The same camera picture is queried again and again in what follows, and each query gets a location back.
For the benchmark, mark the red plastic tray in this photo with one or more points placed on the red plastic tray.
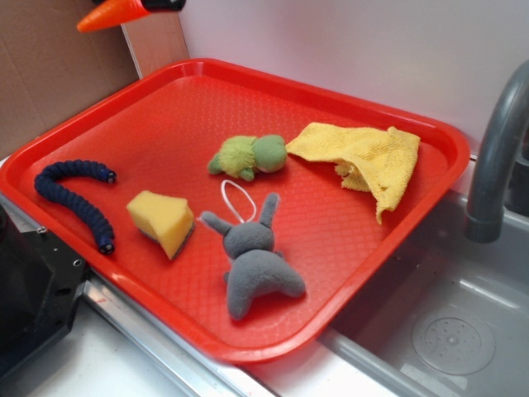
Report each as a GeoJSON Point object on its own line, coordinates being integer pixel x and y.
{"type": "Point", "coordinates": [159, 135]}

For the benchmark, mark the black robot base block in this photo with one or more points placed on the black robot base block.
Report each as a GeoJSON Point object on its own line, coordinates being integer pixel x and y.
{"type": "Point", "coordinates": [41, 282]}

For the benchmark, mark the yellow sponge wedge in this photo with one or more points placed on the yellow sponge wedge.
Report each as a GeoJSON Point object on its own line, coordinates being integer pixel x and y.
{"type": "Point", "coordinates": [167, 220]}

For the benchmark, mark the grey toy sink basin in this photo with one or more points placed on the grey toy sink basin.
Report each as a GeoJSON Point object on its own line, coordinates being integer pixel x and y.
{"type": "Point", "coordinates": [443, 316]}

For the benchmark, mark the navy blue braided rope toy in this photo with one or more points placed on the navy blue braided rope toy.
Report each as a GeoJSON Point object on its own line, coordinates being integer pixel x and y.
{"type": "Point", "coordinates": [47, 185]}

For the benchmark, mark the orange plastic toy carrot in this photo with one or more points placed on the orange plastic toy carrot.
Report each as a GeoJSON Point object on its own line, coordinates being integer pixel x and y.
{"type": "Point", "coordinates": [112, 13]}

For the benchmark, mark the grey toy faucet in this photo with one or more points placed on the grey toy faucet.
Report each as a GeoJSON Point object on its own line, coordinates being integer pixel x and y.
{"type": "Point", "coordinates": [500, 179]}

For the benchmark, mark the yellow cloth towel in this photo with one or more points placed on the yellow cloth towel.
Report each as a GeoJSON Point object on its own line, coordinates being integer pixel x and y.
{"type": "Point", "coordinates": [379, 162]}

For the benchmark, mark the brown cardboard panel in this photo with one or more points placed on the brown cardboard panel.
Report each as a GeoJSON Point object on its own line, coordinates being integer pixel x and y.
{"type": "Point", "coordinates": [50, 71]}

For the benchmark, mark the green plush turtle toy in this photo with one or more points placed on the green plush turtle toy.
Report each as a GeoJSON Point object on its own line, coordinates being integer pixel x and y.
{"type": "Point", "coordinates": [241, 157]}

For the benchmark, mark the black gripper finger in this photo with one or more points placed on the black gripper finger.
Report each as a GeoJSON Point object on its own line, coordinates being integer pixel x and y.
{"type": "Point", "coordinates": [163, 5]}

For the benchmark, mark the grey plush bunny toy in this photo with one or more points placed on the grey plush bunny toy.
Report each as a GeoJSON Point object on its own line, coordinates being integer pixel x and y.
{"type": "Point", "coordinates": [257, 269]}

